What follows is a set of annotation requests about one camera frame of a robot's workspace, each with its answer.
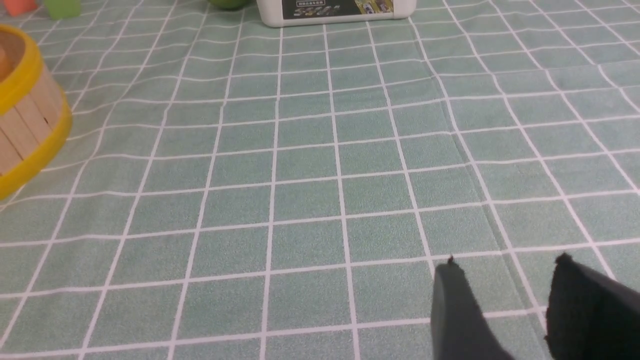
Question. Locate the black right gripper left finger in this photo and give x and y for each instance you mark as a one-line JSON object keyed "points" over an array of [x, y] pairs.
{"points": [[458, 328]]}

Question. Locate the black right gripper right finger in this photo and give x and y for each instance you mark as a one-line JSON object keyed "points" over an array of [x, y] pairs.
{"points": [[590, 316]]}

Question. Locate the white box with green lid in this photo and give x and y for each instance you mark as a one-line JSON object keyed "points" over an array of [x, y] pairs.
{"points": [[302, 13]]}

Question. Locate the yellow bamboo steamer base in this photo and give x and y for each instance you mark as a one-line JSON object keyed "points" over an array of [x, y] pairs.
{"points": [[35, 117]]}

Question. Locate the green checkered tablecloth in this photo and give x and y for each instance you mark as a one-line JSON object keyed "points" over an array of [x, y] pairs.
{"points": [[233, 191]]}

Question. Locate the small green watermelon toy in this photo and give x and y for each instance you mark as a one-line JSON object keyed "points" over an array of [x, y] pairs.
{"points": [[229, 4]]}

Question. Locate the green cube block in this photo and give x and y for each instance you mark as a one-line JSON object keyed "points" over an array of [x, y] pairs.
{"points": [[63, 9]]}

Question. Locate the orange cube block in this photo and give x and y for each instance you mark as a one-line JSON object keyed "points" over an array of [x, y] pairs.
{"points": [[19, 7]]}

